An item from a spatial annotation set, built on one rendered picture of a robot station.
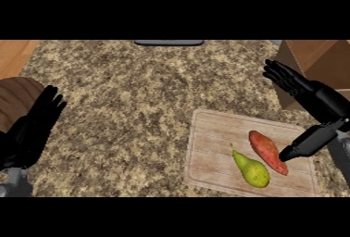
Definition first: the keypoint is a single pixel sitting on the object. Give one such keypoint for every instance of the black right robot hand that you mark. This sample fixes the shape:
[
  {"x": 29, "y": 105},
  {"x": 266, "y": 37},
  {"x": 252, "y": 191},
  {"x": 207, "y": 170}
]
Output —
[{"x": 319, "y": 102}]

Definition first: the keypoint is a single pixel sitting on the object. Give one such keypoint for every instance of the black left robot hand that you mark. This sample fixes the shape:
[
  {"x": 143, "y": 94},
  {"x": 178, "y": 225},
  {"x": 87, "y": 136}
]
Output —
[{"x": 29, "y": 132}]

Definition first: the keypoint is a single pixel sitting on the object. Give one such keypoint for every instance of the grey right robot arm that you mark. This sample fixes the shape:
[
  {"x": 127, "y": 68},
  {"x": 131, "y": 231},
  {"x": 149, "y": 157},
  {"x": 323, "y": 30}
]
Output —
[{"x": 339, "y": 154}]

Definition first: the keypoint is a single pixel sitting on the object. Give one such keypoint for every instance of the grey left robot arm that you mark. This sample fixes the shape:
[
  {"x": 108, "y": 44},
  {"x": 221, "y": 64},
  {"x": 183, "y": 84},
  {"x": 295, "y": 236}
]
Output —
[{"x": 13, "y": 183}]

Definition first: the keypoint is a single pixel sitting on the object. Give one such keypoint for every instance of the brown cardboard box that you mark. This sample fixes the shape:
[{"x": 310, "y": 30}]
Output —
[{"x": 319, "y": 64}]

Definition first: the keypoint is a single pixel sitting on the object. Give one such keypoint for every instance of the pale wooden cutting board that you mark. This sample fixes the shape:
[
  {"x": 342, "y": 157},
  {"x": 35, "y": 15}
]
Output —
[{"x": 249, "y": 154}]

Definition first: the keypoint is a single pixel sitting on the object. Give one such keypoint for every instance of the green pear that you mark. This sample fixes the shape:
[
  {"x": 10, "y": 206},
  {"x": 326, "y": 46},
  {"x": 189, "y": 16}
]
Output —
[{"x": 251, "y": 171}]

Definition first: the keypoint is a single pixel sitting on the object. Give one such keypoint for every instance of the brown wicker basket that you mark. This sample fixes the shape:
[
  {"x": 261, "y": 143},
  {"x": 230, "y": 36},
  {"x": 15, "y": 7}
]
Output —
[{"x": 15, "y": 98}]

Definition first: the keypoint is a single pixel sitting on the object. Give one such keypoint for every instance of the red sweet potato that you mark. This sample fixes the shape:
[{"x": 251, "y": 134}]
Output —
[{"x": 267, "y": 152}]

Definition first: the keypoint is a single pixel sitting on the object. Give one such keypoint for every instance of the dark grey flat appliance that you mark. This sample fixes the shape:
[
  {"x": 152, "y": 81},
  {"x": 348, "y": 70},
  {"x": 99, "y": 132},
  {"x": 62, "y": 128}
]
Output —
[{"x": 168, "y": 42}]

